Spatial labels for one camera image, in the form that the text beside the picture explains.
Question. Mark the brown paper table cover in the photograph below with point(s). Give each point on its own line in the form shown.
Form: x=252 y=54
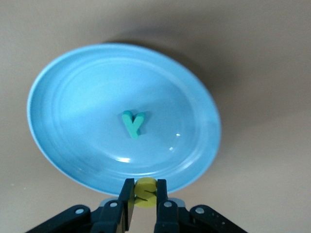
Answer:
x=255 y=72

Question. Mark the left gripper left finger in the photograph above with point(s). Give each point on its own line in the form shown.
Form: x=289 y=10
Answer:
x=111 y=218

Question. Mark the yellow foam letter s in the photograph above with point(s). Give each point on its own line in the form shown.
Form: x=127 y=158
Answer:
x=145 y=194

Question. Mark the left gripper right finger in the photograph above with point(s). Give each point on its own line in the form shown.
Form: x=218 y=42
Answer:
x=167 y=218

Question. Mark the teal foam letter y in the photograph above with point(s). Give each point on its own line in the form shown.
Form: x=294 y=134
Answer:
x=133 y=126

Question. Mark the blue plate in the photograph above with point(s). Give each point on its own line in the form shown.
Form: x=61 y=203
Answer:
x=85 y=109

